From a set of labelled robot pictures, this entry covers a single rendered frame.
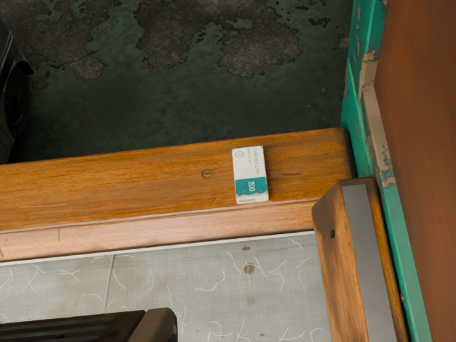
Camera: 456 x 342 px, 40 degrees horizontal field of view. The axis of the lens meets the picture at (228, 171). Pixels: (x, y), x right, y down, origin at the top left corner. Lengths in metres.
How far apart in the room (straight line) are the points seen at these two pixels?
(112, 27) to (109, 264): 1.30
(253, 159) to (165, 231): 0.13
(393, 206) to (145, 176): 0.29
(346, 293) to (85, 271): 0.30
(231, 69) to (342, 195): 1.21
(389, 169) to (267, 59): 1.22
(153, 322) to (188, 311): 0.36
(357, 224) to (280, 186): 0.15
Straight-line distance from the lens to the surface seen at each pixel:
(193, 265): 0.69
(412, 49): 0.48
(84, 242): 0.72
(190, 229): 0.69
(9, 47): 1.64
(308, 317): 0.66
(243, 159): 0.69
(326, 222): 0.61
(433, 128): 0.45
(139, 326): 0.31
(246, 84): 1.73
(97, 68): 1.85
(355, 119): 0.68
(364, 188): 0.59
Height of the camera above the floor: 1.38
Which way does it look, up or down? 60 degrees down
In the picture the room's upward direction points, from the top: 11 degrees counter-clockwise
